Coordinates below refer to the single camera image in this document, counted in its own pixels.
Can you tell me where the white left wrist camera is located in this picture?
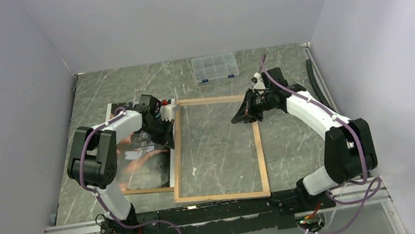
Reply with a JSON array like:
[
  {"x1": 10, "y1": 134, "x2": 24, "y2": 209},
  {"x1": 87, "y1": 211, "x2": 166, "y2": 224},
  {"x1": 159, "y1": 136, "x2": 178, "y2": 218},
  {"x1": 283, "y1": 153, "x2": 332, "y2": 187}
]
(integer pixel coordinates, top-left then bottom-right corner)
[{"x1": 160, "y1": 99, "x2": 177, "y2": 121}]

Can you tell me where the clear plastic organizer box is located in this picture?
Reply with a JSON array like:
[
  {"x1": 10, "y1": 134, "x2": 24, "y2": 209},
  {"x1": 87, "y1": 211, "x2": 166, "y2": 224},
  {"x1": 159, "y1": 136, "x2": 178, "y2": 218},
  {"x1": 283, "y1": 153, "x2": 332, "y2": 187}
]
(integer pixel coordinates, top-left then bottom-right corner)
[{"x1": 191, "y1": 52, "x2": 240, "y2": 84}]

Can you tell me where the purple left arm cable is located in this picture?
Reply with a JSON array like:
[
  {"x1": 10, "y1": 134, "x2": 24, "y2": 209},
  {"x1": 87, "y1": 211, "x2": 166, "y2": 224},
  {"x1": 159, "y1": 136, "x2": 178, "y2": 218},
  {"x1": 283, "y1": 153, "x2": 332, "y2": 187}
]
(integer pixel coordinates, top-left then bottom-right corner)
[{"x1": 69, "y1": 101, "x2": 184, "y2": 234}]

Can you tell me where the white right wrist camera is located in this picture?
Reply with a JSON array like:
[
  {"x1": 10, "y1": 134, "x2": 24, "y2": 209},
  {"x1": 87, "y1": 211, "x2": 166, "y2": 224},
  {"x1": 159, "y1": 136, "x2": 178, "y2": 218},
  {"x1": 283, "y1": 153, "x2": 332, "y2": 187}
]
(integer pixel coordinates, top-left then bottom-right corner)
[{"x1": 251, "y1": 72, "x2": 266, "y2": 90}]

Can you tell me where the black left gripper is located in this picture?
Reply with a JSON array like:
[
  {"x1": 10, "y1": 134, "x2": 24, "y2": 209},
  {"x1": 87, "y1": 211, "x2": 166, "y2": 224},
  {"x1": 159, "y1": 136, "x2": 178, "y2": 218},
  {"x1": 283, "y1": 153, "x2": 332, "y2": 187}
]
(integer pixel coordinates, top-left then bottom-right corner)
[{"x1": 142, "y1": 115, "x2": 178, "y2": 153}]

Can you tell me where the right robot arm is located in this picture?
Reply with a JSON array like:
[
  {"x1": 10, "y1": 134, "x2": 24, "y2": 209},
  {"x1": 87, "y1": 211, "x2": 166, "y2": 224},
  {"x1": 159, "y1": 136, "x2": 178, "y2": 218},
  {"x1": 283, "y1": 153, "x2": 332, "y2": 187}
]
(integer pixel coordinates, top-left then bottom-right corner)
[{"x1": 231, "y1": 67, "x2": 378, "y2": 210}]

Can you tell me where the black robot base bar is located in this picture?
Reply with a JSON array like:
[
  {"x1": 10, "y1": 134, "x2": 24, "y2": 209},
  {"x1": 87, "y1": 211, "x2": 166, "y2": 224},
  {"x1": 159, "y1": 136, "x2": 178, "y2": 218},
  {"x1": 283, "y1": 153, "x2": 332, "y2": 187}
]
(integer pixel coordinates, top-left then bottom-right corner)
[{"x1": 99, "y1": 189, "x2": 335, "y2": 234}]

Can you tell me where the aluminium table edge rail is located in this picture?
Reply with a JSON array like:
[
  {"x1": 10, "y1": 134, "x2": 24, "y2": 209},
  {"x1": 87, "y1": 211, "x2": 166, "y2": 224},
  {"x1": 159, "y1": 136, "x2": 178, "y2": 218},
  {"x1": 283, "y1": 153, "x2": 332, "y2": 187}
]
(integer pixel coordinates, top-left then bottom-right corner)
[{"x1": 300, "y1": 36, "x2": 366, "y2": 176}]

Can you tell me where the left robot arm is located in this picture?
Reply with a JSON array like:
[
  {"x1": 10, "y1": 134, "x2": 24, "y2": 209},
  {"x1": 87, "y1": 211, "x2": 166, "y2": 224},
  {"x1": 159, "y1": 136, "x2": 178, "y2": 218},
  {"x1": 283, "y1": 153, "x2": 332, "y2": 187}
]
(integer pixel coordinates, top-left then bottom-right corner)
[{"x1": 67, "y1": 94, "x2": 176, "y2": 234}]

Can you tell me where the white wooden picture frame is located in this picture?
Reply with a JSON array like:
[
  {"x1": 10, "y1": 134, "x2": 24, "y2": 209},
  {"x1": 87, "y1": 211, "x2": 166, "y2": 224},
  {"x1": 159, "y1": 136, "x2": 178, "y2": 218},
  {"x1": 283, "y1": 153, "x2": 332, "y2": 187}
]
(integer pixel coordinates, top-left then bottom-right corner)
[{"x1": 174, "y1": 95, "x2": 271, "y2": 205}]

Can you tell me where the printed photo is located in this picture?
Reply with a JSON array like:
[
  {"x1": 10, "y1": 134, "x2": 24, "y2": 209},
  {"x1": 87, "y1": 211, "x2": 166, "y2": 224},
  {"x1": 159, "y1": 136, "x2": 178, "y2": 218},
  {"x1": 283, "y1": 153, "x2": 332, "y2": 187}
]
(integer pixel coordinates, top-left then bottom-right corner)
[{"x1": 106, "y1": 95, "x2": 175, "y2": 194}]

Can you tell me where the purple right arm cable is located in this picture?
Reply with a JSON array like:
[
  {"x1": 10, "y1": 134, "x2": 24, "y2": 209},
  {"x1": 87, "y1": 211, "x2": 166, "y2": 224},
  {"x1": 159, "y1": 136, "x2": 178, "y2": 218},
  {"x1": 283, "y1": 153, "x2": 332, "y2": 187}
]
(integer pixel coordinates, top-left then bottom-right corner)
[{"x1": 257, "y1": 40, "x2": 390, "y2": 234}]

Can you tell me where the aluminium front rail frame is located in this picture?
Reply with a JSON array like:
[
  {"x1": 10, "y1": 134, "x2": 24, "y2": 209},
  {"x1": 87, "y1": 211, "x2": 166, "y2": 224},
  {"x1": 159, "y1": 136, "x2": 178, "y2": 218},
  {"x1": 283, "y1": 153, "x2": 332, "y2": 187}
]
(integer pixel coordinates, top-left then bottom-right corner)
[{"x1": 27, "y1": 173, "x2": 410, "y2": 234}]

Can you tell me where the brown backing board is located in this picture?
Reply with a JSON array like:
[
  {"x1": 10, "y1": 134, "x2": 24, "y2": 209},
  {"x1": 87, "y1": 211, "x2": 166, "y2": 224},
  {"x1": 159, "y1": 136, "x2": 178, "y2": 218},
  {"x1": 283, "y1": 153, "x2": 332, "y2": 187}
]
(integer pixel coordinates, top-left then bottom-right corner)
[{"x1": 108, "y1": 96, "x2": 192, "y2": 200}]

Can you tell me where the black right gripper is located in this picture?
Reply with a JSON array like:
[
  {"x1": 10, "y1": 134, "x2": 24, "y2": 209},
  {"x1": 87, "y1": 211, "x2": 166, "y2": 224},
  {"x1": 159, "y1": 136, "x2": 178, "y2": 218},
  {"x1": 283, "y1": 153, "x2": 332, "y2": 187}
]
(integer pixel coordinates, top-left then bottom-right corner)
[{"x1": 227, "y1": 85, "x2": 277, "y2": 125}]

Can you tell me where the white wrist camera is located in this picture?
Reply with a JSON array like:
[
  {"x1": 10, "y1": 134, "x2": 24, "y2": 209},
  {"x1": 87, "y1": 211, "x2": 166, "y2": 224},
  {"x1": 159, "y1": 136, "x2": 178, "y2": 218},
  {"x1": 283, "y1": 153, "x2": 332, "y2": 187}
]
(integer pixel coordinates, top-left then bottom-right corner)
[
  {"x1": 160, "y1": 99, "x2": 177, "y2": 121},
  {"x1": 251, "y1": 72, "x2": 266, "y2": 90}
]

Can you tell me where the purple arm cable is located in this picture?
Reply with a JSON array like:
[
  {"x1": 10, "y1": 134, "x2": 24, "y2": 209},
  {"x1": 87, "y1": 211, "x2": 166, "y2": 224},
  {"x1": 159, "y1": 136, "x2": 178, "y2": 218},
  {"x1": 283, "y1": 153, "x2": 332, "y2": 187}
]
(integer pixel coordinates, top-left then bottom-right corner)
[
  {"x1": 257, "y1": 40, "x2": 390, "y2": 234},
  {"x1": 69, "y1": 101, "x2": 184, "y2": 234}
]

